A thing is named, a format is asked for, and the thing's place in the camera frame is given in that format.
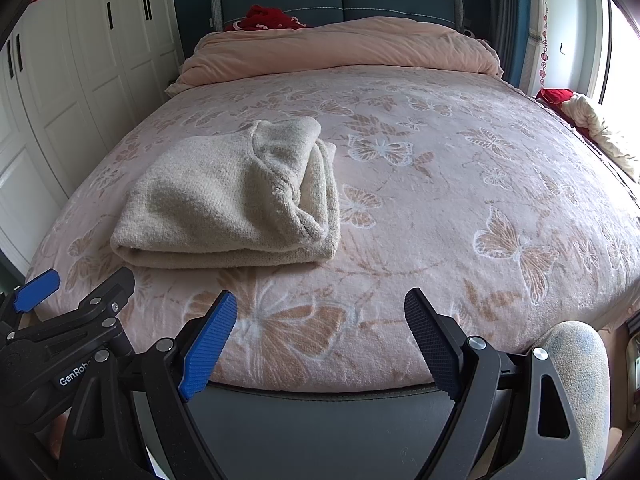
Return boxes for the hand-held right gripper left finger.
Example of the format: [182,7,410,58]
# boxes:
[57,290,238,480]

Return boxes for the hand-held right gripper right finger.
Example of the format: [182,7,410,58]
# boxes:
[404,287,587,480]

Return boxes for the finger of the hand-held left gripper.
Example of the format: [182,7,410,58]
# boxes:
[76,266,136,320]
[12,268,61,313]

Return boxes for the cream knit towel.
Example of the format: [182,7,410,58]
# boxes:
[110,116,342,270]

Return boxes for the dark leather bed footboard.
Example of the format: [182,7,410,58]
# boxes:
[185,379,506,480]

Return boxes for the person's fluffy trouser leg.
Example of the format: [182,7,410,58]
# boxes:
[544,321,612,480]

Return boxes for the pink butterfly blanket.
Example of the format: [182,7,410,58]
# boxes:
[25,65,640,393]

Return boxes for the white wardrobe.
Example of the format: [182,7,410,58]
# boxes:
[0,0,183,273]

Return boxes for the cream knitted throw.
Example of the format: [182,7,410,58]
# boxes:
[560,92,640,183]

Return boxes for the pink duvet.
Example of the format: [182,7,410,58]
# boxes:
[165,16,503,98]

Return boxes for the red garment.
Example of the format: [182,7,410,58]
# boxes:
[225,5,308,31]

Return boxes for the grey curtain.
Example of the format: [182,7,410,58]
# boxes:
[487,0,522,83]

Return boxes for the blue upholstered headboard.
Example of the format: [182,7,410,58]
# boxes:
[210,0,473,38]

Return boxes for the hanging red ornament string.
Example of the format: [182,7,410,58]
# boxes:
[539,0,551,86]

